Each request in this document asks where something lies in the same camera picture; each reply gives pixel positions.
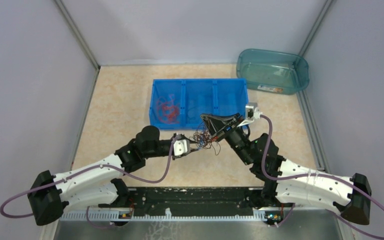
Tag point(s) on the blue three-compartment bin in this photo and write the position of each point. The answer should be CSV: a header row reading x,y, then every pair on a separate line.
x,y
177,104

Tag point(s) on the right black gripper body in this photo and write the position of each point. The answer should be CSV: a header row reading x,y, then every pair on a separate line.
x,y
233,135

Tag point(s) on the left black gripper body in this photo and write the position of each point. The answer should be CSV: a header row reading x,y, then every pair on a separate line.
x,y
175,157

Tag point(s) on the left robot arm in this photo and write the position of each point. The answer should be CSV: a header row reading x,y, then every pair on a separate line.
x,y
99,183

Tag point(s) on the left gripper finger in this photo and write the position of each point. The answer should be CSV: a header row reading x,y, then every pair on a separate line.
x,y
190,151
193,143

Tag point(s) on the white toothed cable strip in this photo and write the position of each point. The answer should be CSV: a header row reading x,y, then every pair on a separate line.
x,y
95,215

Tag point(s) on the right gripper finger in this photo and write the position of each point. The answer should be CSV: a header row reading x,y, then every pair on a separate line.
x,y
211,118
217,130

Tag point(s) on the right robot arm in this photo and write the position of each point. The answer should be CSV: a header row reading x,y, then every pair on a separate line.
x,y
286,182

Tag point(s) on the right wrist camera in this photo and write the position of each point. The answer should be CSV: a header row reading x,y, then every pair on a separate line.
x,y
252,113

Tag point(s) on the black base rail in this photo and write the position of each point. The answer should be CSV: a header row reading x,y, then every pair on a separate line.
x,y
197,201

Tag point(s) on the teal transparent plastic tub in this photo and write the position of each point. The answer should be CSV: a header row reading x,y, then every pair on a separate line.
x,y
273,71

